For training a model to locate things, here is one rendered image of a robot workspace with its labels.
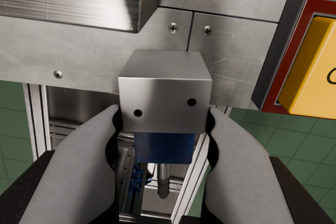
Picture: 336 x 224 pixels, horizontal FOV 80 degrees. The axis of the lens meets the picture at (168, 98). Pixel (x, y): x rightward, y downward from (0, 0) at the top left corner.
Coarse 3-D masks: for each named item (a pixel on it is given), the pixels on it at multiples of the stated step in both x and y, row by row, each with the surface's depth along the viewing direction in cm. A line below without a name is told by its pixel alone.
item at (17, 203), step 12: (48, 156) 8; (36, 168) 7; (24, 180) 7; (36, 180) 7; (12, 192) 7; (24, 192) 7; (0, 204) 6; (12, 204) 6; (24, 204) 6; (0, 216) 6; (12, 216) 6
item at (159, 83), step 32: (128, 64) 12; (160, 64) 12; (192, 64) 12; (128, 96) 11; (160, 96) 11; (192, 96) 11; (128, 128) 12; (160, 128) 12; (192, 128) 12; (160, 160) 15; (160, 192) 18
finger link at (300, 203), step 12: (276, 168) 8; (288, 180) 7; (288, 192) 7; (300, 192) 7; (288, 204) 6; (300, 204) 6; (312, 204) 6; (300, 216) 6; (312, 216) 6; (324, 216) 6
